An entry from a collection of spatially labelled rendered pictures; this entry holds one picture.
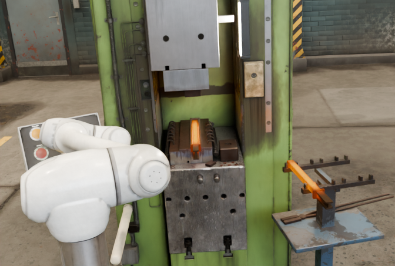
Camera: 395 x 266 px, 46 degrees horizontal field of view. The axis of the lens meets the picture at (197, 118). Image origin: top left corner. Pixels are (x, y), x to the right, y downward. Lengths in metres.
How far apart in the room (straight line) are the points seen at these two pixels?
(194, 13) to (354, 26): 6.42
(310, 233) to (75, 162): 1.35
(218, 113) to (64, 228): 1.71
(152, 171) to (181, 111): 1.64
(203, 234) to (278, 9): 1.11
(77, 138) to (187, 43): 0.80
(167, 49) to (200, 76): 0.18
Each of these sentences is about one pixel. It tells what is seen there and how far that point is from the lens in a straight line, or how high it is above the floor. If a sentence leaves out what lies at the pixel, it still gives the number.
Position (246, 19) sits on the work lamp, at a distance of 2.14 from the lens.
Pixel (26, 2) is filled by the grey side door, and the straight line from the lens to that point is 8.80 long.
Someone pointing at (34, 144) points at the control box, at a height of 1.13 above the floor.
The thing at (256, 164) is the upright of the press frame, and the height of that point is 0.83.
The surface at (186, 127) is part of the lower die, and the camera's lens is 2.45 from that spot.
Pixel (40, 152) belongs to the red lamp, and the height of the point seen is 1.09.
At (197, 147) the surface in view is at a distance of 2.10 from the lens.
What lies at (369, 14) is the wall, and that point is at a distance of 8.32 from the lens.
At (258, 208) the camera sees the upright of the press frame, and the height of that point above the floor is 0.58.
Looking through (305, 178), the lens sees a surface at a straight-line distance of 1.99.
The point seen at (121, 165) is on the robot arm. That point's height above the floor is 1.41.
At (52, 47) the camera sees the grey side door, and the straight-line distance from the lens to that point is 8.75.
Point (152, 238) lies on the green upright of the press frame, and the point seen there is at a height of 0.44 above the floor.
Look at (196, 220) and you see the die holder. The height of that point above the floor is 0.65.
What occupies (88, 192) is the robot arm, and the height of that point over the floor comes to 1.37.
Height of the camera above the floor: 1.81
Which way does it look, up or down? 19 degrees down
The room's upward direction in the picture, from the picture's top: 3 degrees counter-clockwise
